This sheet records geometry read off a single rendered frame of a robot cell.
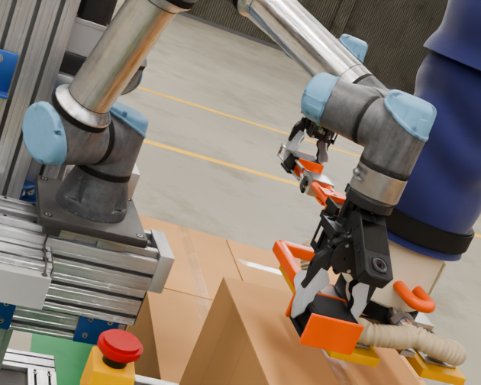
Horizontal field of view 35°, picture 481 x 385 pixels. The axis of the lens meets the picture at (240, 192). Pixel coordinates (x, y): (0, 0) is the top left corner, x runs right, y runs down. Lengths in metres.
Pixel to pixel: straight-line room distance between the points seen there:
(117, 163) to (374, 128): 0.64
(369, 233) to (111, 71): 0.56
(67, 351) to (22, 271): 1.63
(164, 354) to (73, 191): 0.77
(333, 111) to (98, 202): 0.63
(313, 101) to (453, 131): 0.33
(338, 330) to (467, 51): 0.53
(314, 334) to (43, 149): 0.62
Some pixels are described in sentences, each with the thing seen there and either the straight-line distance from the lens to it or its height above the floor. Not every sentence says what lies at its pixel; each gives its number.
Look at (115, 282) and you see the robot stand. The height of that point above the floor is 0.91.
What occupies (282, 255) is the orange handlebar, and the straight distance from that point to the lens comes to 1.32.
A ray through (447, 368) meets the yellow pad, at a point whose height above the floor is 1.08.
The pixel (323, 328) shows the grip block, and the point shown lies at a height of 1.19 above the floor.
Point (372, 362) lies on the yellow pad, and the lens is 1.41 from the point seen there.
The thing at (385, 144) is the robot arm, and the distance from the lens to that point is 1.07.
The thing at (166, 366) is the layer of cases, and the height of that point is 0.54.
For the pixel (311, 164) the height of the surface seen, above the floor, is 1.20.
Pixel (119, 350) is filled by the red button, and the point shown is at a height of 1.04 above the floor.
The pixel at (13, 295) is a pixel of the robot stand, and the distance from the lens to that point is 1.51.
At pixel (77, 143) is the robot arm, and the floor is 1.21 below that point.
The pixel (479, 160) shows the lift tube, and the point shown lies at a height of 1.46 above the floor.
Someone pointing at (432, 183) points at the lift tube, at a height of 1.39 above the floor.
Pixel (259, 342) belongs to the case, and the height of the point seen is 0.95.
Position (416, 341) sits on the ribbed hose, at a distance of 1.40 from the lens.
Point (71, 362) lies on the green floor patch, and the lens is 3.05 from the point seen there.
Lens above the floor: 1.63
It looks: 16 degrees down
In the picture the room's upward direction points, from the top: 22 degrees clockwise
